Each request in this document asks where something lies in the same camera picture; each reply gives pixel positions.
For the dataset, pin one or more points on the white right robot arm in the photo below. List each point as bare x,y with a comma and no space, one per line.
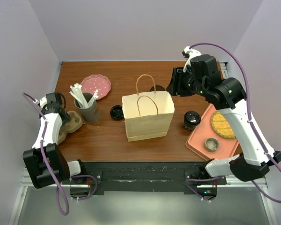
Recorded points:
201,76

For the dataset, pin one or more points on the black takeout coffee cup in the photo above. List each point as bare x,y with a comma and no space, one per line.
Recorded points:
190,125

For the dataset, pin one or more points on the aluminium frame rail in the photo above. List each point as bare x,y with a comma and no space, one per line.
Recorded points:
152,185

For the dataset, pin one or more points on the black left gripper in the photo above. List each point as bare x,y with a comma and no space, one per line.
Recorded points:
67,118

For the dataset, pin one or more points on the small grey sugar bowl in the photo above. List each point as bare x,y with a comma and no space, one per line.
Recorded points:
212,144

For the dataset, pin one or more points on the pink polka dot plate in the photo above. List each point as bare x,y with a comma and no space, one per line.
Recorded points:
96,82

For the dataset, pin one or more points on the white wrapped straws bundle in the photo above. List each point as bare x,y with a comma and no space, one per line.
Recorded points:
77,94

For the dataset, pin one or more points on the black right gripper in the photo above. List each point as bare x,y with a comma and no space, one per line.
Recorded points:
175,86

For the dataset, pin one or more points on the yellow woven coaster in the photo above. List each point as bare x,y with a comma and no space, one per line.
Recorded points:
221,126

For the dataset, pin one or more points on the grey straw holder cup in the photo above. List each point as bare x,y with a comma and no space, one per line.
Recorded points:
91,114

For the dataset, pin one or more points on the brown pulp cup carrier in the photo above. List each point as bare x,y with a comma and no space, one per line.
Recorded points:
70,127

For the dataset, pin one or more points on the yellow paper bag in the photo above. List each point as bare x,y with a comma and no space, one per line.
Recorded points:
147,114

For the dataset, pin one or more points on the black cup lid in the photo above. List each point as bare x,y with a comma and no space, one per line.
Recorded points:
192,116
116,112

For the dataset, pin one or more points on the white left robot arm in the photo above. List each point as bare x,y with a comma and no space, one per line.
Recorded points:
45,159

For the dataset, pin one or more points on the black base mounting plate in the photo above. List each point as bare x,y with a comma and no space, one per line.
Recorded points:
144,171

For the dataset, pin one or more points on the salmon pink tray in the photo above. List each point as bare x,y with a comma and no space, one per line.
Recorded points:
203,131

